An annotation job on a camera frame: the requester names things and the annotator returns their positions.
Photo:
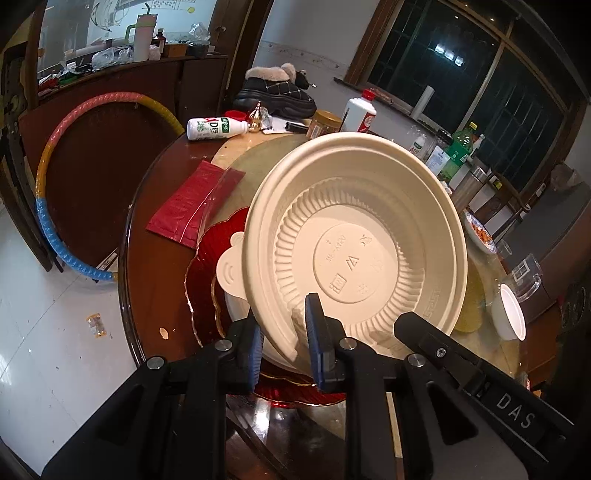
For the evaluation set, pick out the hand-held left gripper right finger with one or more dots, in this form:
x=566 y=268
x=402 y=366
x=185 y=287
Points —
x=316 y=341

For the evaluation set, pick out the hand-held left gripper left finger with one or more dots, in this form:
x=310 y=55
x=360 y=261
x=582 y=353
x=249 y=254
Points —
x=253 y=364

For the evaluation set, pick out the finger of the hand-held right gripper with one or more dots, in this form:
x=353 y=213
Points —
x=429 y=341

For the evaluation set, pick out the large red glass plate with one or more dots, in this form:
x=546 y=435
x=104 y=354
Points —
x=198 y=277

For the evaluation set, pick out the gold glass turntable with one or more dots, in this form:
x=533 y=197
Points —
x=471 y=300

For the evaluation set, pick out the small white bowl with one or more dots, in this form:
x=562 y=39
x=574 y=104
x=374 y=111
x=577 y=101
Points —
x=512 y=314

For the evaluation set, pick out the clear glass cup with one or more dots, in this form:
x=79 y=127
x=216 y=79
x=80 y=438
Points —
x=526 y=277

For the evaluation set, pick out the clear drinking glass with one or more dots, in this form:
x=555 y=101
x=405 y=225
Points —
x=504 y=249

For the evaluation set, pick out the blue-rimmed dish with food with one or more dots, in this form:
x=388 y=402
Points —
x=480 y=233

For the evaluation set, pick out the steel thermos flask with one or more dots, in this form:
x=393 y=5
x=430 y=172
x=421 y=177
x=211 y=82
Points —
x=466 y=191

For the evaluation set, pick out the snack wrapper litter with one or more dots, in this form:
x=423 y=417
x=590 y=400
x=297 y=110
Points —
x=96 y=325

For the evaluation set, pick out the red plastic bag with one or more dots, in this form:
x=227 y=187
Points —
x=184 y=207

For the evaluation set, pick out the green soda bottle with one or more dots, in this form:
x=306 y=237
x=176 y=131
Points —
x=457 y=152

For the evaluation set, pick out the small white plastic bottle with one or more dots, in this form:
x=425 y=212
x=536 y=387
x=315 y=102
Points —
x=418 y=147

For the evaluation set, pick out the small black box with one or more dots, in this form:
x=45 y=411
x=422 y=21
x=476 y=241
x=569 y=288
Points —
x=296 y=127

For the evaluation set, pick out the peanut butter jar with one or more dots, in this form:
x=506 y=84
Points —
x=323 y=124

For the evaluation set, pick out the small golden gourd bottle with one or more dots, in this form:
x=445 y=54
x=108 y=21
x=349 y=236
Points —
x=255 y=120

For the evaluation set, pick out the white liquor bottle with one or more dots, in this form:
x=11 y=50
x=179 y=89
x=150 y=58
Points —
x=358 y=115

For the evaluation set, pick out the white milk bottle red cap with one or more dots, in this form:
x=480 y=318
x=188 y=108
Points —
x=212 y=128

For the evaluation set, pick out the white paper roll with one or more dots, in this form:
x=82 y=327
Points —
x=422 y=102

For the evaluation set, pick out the black fur-lined boot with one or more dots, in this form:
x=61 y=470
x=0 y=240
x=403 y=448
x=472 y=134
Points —
x=277 y=97

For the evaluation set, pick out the multicoloured hula hoop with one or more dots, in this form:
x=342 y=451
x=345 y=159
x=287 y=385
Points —
x=46 y=221

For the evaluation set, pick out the dark wooden sideboard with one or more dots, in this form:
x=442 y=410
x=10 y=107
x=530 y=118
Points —
x=198 y=87

